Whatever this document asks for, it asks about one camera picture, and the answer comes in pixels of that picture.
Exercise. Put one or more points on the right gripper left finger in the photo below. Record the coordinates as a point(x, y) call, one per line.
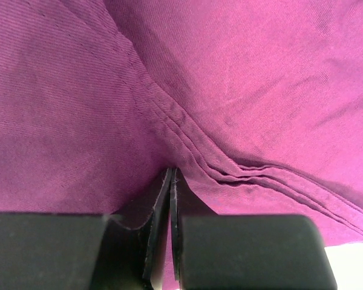
point(123, 250)

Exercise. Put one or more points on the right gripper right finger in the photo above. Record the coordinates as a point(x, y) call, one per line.
point(268, 251)

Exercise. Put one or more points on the purple cloth mat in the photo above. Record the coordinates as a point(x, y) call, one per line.
point(259, 103)

